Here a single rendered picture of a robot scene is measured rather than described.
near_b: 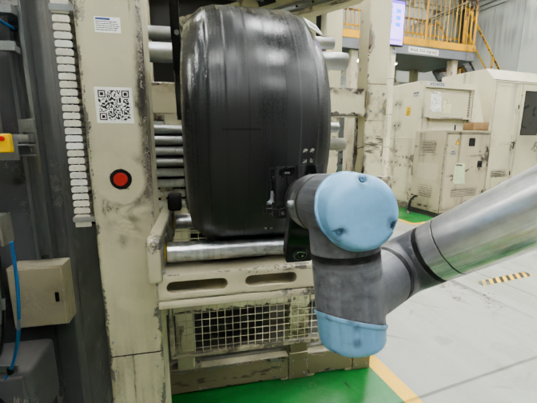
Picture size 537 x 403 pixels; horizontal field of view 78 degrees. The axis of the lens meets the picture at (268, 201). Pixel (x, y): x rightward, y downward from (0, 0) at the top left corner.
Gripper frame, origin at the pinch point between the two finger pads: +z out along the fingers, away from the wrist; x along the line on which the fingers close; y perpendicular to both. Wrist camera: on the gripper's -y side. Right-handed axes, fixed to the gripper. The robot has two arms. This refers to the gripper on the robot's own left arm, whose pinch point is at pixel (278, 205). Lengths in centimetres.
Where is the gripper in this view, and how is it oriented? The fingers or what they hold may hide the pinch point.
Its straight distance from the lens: 65.0
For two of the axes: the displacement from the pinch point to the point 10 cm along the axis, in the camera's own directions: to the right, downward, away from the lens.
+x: -9.8, 0.4, -2.0
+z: -2.0, -0.7, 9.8
